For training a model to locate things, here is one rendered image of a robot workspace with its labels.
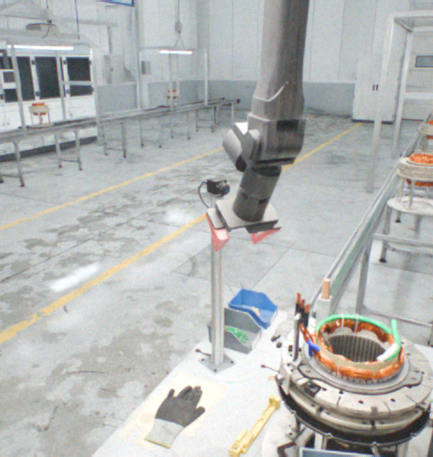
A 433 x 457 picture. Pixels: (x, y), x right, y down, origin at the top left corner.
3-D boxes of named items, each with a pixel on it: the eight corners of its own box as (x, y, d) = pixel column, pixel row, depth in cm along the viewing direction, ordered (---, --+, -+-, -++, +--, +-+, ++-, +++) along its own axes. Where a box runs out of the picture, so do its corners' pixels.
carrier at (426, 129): (405, 151, 485) (409, 123, 474) (433, 149, 496) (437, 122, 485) (431, 158, 450) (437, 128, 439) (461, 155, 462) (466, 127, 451)
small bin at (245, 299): (278, 312, 173) (279, 296, 170) (267, 331, 161) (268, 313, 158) (240, 303, 179) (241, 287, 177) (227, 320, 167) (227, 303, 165)
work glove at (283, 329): (287, 313, 172) (287, 308, 171) (317, 320, 167) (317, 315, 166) (264, 345, 152) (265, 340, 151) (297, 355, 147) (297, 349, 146)
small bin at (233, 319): (263, 335, 159) (264, 317, 156) (247, 356, 147) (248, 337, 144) (223, 323, 166) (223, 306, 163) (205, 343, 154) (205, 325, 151)
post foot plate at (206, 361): (237, 363, 143) (237, 361, 143) (214, 375, 138) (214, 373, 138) (220, 351, 150) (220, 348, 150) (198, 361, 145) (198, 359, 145)
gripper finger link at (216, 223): (197, 237, 84) (207, 203, 77) (230, 231, 87) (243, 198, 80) (211, 265, 80) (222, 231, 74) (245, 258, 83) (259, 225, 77)
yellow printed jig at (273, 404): (268, 402, 127) (269, 392, 126) (280, 407, 125) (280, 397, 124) (228, 454, 110) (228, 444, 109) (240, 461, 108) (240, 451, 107)
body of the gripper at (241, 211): (212, 207, 79) (221, 177, 73) (262, 200, 83) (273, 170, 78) (227, 235, 75) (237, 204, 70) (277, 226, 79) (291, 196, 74)
